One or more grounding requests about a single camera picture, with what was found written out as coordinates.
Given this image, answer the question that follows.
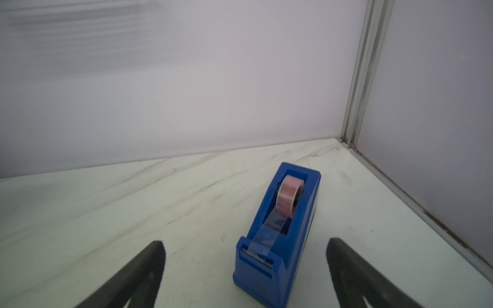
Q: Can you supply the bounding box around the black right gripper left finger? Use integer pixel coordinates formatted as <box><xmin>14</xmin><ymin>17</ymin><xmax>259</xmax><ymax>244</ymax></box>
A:
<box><xmin>77</xmin><ymin>241</ymin><xmax>166</xmax><ymax>307</ymax></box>

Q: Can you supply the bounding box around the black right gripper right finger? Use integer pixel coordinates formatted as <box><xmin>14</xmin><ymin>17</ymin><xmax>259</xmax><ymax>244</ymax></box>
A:
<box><xmin>326</xmin><ymin>237</ymin><xmax>421</xmax><ymax>307</ymax></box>

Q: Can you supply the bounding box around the blue tape dispenser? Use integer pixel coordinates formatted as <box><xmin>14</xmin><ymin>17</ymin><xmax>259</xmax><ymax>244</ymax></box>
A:
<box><xmin>233</xmin><ymin>162</ymin><xmax>321</xmax><ymax>307</ymax></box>

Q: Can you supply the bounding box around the pink tape roll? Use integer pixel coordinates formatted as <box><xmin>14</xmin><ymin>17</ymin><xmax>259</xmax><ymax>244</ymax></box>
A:
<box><xmin>275</xmin><ymin>175</ymin><xmax>304</xmax><ymax>218</ymax></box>

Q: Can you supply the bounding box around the aluminium frame post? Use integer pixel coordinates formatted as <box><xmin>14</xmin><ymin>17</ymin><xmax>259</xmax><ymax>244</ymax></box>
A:
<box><xmin>340</xmin><ymin>0</ymin><xmax>394</xmax><ymax>148</ymax></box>

